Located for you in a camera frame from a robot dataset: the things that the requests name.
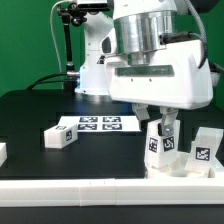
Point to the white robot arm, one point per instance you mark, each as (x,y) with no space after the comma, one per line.
(146,26)

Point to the white sheet with markers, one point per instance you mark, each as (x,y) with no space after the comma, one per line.
(102,123)

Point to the white block at left edge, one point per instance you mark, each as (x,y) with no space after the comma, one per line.
(3,153)

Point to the white round stool seat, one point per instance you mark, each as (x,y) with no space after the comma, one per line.
(183,167)

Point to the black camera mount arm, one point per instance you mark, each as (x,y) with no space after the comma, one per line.
(71,15)

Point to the white obstacle wall frame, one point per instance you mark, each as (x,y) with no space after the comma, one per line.
(96,192)

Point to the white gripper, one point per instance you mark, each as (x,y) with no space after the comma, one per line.
(173,79)

